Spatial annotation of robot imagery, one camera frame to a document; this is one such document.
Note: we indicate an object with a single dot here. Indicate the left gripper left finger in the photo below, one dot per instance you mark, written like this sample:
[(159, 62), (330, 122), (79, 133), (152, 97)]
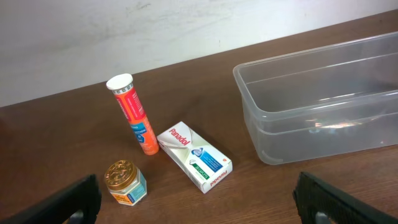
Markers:
[(80, 202)]

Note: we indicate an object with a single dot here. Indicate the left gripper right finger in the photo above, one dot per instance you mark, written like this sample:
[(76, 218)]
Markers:
[(319, 202)]

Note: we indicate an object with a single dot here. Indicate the small gold-lid balm jar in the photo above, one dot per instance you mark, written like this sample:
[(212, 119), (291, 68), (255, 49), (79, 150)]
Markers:
[(125, 182)]

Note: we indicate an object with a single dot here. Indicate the clear plastic container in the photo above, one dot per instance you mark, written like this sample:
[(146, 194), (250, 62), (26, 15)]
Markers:
[(321, 102)]

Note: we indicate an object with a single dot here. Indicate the white Panadol box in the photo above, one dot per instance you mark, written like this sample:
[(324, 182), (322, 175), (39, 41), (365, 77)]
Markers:
[(204, 164)]

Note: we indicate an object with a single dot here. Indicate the orange effervescent tablet tube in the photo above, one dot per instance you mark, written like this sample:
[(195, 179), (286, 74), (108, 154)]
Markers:
[(125, 94)]

